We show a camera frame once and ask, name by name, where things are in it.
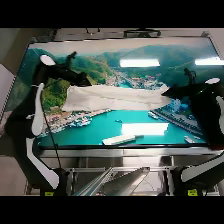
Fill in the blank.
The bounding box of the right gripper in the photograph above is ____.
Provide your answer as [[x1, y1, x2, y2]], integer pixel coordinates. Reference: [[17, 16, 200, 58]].
[[161, 84, 192, 101]]

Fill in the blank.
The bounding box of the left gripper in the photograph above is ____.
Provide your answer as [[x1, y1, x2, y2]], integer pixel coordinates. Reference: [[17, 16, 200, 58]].
[[67, 71, 93, 88]]

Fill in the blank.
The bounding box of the white T-shirt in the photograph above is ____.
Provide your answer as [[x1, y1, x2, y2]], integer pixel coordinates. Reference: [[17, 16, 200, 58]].
[[61, 83, 173, 112]]

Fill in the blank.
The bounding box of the black office chair base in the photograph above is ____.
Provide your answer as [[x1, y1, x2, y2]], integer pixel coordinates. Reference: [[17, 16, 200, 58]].
[[123, 28, 163, 38]]

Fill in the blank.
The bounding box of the black cable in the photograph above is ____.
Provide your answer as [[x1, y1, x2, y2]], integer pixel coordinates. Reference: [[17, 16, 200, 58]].
[[39, 87, 64, 172]]

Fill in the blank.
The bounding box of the silver frame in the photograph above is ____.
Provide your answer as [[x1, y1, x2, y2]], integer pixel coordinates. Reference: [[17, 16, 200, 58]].
[[26, 147, 224, 197]]

